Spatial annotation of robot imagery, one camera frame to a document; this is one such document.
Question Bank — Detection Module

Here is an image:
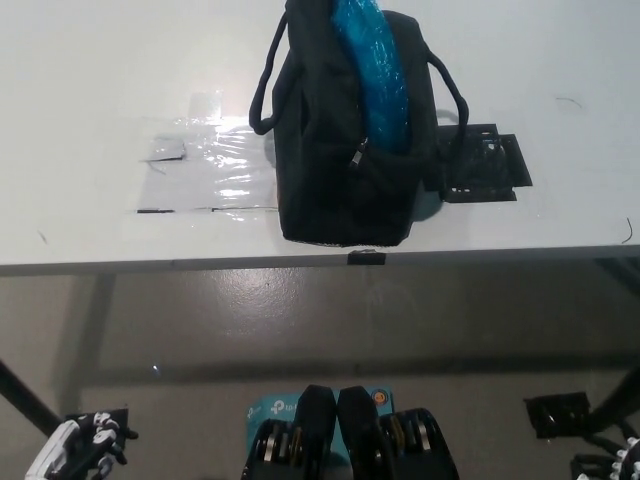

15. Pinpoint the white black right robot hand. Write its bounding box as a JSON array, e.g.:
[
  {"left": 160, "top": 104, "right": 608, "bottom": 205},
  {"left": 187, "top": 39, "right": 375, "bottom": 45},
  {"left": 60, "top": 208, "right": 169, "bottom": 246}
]
[{"left": 572, "top": 432, "right": 640, "bottom": 480}]

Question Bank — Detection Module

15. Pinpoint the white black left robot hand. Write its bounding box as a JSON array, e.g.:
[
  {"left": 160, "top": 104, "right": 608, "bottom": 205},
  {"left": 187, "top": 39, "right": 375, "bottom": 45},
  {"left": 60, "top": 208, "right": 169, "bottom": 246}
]
[{"left": 24, "top": 409, "right": 139, "bottom": 480}]

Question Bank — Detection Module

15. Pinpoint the blue plate stack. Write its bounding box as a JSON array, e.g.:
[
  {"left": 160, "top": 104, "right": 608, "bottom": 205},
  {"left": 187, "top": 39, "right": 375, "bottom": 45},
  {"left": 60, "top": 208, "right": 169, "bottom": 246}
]
[{"left": 329, "top": 0, "right": 414, "bottom": 154}]

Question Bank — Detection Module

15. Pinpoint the black table leg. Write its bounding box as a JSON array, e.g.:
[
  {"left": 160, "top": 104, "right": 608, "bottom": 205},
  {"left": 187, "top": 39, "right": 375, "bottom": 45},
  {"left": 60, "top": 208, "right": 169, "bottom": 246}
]
[
  {"left": 592, "top": 367, "right": 640, "bottom": 431},
  {"left": 0, "top": 357, "right": 61, "bottom": 426}
]

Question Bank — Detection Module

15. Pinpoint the teal tp-link box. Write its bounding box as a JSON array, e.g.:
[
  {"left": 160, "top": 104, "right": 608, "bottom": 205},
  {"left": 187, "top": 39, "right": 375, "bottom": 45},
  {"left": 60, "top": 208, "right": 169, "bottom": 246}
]
[{"left": 245, "top": 387, "right": 396, "bottom": 454}]

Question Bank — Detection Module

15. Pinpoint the small black tape strip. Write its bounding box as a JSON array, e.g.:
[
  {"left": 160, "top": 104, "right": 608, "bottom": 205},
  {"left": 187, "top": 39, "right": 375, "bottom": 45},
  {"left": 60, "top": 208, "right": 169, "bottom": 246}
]
[{"left": 348, "top": 249, "right": 389, "bottom": 265}]

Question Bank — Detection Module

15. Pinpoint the black tape marker patch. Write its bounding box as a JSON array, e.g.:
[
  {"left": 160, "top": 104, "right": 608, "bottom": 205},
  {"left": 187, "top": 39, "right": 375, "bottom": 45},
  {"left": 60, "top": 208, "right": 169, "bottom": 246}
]
[{"left": 424, "top": 121, "right": 534, "bottom": 204}]

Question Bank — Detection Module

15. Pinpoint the clear plastic tape sheet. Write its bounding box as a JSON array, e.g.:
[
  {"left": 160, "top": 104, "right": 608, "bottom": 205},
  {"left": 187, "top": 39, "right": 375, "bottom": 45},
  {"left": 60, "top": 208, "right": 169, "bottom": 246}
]
[{"left": 42, "top": 113, "right": 281, "bottom": 234}]

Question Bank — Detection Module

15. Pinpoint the black fabric handbag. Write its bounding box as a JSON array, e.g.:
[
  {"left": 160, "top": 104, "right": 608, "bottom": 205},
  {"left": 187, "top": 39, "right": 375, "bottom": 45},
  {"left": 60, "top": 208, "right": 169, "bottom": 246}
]
[{"left": 248, "top": 0, "right": 471, "bottom": 249}]

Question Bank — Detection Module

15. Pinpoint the small clear tape patch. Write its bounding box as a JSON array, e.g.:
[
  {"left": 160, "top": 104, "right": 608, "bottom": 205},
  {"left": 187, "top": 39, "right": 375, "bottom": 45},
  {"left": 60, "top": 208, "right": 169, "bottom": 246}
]
[{"left": 188, "top": 88, "right": 226, "bottom": 121}]

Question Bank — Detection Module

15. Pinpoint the black table foot bracket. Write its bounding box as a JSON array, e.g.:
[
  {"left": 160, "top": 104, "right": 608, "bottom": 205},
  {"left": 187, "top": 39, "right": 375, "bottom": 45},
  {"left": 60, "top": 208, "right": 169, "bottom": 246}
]
[{"left": 523, "top": 392, "right": 591, "bottom": 440}]

